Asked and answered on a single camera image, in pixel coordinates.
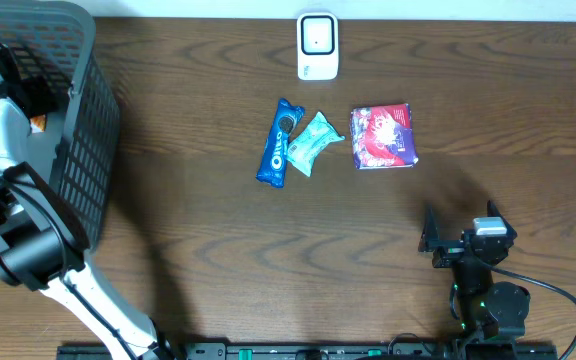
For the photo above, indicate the purple red Carefree pack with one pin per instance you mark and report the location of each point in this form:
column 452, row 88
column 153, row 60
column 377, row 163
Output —
column 382, row 137

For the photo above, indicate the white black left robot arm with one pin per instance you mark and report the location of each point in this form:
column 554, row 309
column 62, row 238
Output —
column 42, row 244

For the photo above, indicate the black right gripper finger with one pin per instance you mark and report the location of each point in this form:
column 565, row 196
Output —
column 430, row 239
column 492, row 210

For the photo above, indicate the dark grey plastic basket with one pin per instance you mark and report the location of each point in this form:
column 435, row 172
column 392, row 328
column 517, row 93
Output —
column 55, row 40

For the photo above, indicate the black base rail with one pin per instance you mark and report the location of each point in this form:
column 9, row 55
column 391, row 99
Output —
column 400, row 350

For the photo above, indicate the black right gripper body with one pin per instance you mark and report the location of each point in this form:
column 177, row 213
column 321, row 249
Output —
column 457, row 250

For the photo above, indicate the blue Oreo packet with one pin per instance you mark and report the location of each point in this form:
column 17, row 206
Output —
column 273, row 162

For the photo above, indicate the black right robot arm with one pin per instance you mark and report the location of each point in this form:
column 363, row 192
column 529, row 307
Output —
column 491, row 310

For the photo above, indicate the orange small carton box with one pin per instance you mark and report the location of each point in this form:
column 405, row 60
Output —
column 38, row 124

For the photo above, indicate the mint green snack packet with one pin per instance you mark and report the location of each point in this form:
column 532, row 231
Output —
column 305, row 148

